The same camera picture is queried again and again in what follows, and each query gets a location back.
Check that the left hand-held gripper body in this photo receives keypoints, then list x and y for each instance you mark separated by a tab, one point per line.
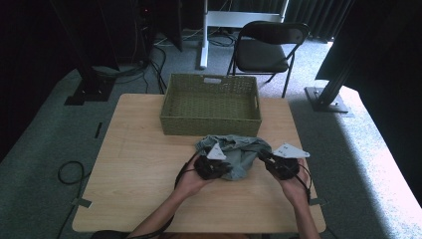
209	167

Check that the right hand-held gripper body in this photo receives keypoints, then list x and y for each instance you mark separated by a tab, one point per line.
285	167

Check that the blue denim shorts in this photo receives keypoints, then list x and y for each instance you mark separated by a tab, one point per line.
240	159

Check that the person's right hand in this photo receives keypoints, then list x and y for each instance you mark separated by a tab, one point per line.
297	189

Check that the person's left hand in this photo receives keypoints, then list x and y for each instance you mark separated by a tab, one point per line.
187	182

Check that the green woven basket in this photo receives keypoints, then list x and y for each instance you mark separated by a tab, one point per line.
212	127

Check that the grey tape piece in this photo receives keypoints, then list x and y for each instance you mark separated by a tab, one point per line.
317	201
82	202

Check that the black folding chair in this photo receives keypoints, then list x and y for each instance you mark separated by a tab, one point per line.
262	56

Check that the black tape strip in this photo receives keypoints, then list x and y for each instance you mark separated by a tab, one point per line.
98	130

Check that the black stand with square base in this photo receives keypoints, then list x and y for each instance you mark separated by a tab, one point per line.
89	86

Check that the dark curtain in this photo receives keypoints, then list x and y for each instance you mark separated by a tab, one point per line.
315	16

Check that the dark computer tower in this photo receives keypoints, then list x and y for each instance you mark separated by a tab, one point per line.
144	30

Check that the black post with metal base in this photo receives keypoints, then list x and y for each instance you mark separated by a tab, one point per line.
326	99

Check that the white metal desk frame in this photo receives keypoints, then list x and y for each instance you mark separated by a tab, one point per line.
204	33

